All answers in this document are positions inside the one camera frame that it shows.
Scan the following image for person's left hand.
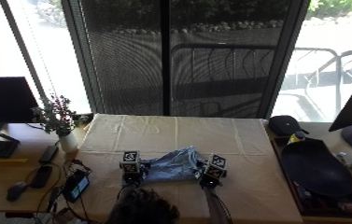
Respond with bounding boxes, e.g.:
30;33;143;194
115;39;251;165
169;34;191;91
122;161;153;189

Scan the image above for person's right hand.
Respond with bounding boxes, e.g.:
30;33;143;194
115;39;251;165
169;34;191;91
195;160;230;189

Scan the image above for blue denim garment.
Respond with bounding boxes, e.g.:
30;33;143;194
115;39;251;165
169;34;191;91
142;146;207;185

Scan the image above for white marker cube on right glove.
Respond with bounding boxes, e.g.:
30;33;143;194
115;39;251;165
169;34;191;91
205;153;230;179

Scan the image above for white marker cube on glove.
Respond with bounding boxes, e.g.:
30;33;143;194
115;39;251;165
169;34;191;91
121;150;141;174
205;153;230;179

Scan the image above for white marker cube on left glove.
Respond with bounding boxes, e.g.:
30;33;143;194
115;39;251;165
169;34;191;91
121;150;141;174

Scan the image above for the person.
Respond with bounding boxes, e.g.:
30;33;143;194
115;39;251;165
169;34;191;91
103;186;182;224

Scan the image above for small device with lit screen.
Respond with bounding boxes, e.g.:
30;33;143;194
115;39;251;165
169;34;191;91
62;169;91;203

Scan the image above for cream tablecloth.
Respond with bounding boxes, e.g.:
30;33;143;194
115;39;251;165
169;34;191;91
58;113;306;224

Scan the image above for white vase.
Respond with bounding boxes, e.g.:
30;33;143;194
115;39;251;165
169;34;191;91
58;132;81;154

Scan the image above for black remote control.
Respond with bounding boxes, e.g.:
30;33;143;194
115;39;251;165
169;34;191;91
38;145;61;165

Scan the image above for black smartphone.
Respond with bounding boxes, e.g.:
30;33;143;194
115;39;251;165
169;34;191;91
30;164;54;189

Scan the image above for dark wooden tray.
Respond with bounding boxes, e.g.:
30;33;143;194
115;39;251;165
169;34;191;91
269;136;352;220

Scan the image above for black zip pouch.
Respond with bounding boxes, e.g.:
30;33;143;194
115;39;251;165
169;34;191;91
269;115;310;137

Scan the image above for large black oval dish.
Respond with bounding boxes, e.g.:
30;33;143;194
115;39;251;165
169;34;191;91
281;137;352;199

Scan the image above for potted plant with small flowers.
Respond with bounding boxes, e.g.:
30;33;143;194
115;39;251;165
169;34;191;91
30;94;90;136

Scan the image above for black computer mouse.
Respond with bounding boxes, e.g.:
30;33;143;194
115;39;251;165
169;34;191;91
6;181;29;202

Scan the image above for yellow pencil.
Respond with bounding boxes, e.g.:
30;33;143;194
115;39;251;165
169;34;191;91
0;158;29;164

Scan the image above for black mesh window screen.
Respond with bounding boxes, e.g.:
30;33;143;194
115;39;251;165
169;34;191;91
62;0;311;119

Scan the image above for black computer monitor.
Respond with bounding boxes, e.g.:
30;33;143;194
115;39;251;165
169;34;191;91
0;76;41;125

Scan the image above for metal railing outside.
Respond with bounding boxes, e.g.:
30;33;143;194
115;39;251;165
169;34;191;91
283;47;352;122

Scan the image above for black cable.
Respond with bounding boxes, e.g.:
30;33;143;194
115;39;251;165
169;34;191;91
26;161;94;224

